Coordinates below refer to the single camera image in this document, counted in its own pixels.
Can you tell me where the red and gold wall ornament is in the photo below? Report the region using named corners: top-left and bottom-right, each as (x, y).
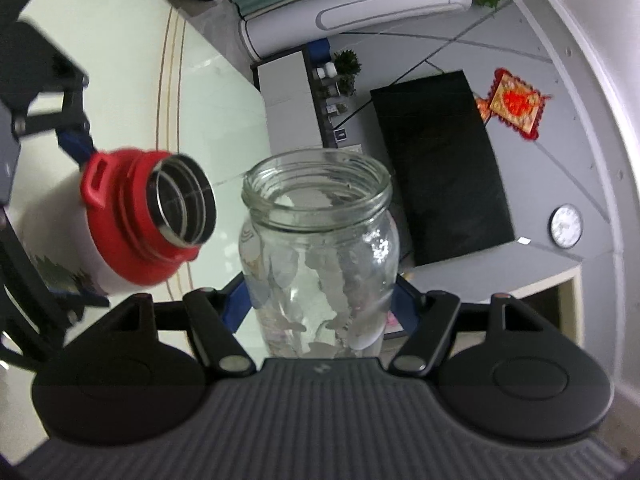
top-left (474, 67), bottom-right (553, 143)

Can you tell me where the round wall clock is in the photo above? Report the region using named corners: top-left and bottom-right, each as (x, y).
top-left (549, 204), bottom-right (585, 248)

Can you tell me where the blue box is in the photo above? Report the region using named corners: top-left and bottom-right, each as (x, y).
top-left (306, 39), bottom-right (333, 63)

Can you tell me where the white bottle with red top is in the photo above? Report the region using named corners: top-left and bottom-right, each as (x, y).
top-left (30, 148), bottom-right (218, 297)

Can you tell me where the clear glass jar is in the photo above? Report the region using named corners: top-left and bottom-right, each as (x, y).
top-left (239, 150), bottom-right (401, 359)

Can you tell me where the white tower air conditioner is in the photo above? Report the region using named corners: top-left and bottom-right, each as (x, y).
top-left (239, 0), bottom-right (483, 59)

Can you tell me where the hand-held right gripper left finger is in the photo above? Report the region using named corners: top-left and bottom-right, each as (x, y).
top-left (107, 276), bottom-right (257, 379)

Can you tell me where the grey white media cabinet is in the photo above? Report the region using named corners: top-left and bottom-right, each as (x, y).
top-left (251, 45), bottom-right (344, 155)

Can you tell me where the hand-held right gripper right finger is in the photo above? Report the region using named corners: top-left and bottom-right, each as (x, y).
top-left (387, 274), bottom-right (543, 377)

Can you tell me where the black flat television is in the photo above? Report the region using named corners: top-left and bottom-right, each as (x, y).
top-left (369, 70), bottom-right (517, 268)

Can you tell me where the small green potted plant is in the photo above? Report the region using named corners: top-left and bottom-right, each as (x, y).
top-left (332, 49), bottom-right (363, 97)

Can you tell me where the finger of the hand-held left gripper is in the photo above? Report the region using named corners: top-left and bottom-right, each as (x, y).
top-left (0, 209), bottom-right (111, 361)
top-left (14, 53), bottom-right (100, 167)

